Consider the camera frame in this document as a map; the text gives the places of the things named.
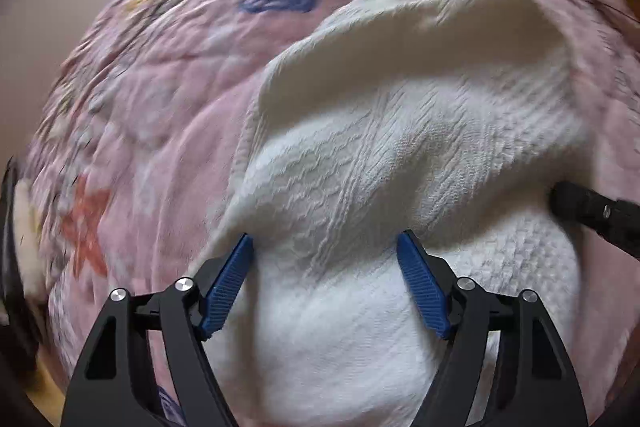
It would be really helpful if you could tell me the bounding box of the pink printed blanket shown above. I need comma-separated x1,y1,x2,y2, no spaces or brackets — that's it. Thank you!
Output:
22,0,640,427

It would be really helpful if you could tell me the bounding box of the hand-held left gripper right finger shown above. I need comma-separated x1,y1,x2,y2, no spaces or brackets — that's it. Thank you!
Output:
396,229,590,427

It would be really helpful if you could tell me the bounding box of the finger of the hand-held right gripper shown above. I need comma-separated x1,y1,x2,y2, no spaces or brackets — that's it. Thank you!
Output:
549,181,640,258

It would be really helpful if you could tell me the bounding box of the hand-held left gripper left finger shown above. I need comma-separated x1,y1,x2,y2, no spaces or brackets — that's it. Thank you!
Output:
60,233,254,427

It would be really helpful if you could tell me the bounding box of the white zip hoodie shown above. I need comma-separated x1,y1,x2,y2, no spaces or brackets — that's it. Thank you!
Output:
207,0,588,427

